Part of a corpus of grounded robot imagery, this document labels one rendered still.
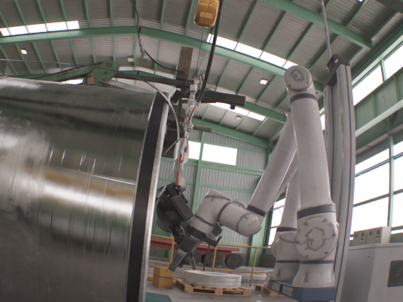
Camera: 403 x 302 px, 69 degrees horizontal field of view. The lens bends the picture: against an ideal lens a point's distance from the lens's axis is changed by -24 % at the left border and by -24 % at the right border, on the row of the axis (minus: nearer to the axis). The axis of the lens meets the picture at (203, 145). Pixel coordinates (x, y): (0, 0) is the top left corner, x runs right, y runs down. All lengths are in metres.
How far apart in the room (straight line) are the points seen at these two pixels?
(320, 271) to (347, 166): 0.51
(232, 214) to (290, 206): 0.78
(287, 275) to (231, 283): 4.76
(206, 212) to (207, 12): 1.18
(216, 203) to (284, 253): 0.63
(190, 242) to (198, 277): 5.12
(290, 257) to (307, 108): 0.81
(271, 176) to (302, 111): 0.29
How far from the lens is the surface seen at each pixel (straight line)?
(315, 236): 1.19
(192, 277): 6.54
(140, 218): 0.86
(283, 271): 1.83
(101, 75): 2.55
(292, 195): 2.07
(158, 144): 0.96
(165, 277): 6.59
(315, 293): 1.37
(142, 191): 0.88
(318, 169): 1.27
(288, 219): 2.04
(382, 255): 1.56
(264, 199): 1.44
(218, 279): 6.41
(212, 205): 1.35
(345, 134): 1.67
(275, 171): 1.45
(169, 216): 1.57
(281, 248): 1.85
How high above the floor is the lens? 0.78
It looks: 17 degrees up
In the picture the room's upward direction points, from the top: 7 degrees clockwise
